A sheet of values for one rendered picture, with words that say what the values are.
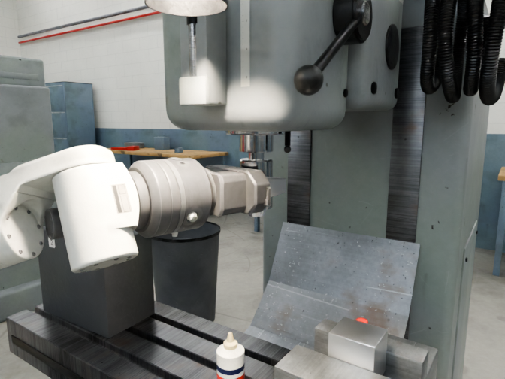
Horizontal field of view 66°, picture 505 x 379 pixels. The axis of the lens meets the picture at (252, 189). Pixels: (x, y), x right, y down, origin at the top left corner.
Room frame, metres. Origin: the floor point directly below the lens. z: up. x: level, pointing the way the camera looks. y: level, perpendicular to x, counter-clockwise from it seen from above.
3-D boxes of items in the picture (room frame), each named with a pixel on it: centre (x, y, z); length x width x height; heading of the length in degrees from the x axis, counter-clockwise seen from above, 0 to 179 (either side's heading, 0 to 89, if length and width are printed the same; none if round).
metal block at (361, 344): (0.47, -0.14, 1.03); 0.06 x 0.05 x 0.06; 55
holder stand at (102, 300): (0.79, 0.33, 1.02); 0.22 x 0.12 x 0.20; 58
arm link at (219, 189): (0.49, 0.06, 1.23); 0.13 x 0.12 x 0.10; 42
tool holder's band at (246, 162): (0.55, -0.01, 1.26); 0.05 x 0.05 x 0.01
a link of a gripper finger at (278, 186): (0.53, -0.03, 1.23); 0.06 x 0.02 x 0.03; 132
